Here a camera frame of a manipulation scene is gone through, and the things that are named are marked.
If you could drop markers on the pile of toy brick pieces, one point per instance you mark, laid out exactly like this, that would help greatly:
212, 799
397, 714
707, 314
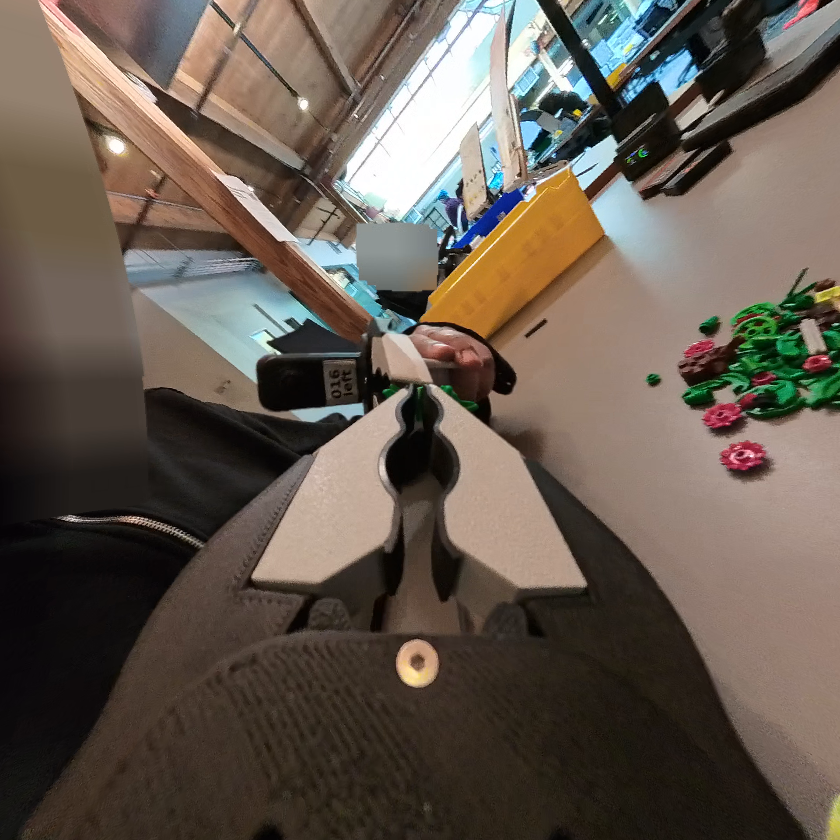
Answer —
774, 354

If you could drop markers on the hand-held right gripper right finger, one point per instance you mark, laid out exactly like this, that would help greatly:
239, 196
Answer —
512, 525

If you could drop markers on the white paper notice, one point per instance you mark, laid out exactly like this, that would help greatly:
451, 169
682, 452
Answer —
256, 207

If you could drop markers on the yellow plastic bin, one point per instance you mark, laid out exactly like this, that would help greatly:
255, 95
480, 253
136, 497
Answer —
512, 262

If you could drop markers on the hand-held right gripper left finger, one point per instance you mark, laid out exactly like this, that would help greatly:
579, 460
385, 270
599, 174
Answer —
328, 525

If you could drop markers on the cardboard panel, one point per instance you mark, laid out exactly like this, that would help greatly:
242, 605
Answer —
472, 170
505, 111

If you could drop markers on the small blue bin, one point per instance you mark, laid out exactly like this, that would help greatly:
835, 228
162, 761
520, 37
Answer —
492, 213

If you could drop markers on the small black pack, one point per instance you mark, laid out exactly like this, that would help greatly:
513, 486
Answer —
699, 167
663, 180

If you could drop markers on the person's black jacket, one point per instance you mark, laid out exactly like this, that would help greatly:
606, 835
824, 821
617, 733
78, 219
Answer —
65, 590

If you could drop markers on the black charging case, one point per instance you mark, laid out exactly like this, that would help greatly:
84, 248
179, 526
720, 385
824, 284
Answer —
646, 138
735, 46

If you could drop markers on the black pole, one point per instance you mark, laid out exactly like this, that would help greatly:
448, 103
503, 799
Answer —
577, 52

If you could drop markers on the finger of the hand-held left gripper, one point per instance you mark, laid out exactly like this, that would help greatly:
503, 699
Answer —
407, 358

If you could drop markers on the flat black box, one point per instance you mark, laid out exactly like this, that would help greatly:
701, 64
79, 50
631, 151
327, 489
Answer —
754, 105

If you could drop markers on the green spiky toy plant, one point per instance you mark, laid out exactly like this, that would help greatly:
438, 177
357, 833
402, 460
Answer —
459, 399

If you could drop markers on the person's left hand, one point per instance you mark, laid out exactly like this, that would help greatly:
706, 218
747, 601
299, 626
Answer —
459, 358

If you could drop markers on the wooden pillar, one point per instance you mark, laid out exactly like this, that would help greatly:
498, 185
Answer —
197, 177

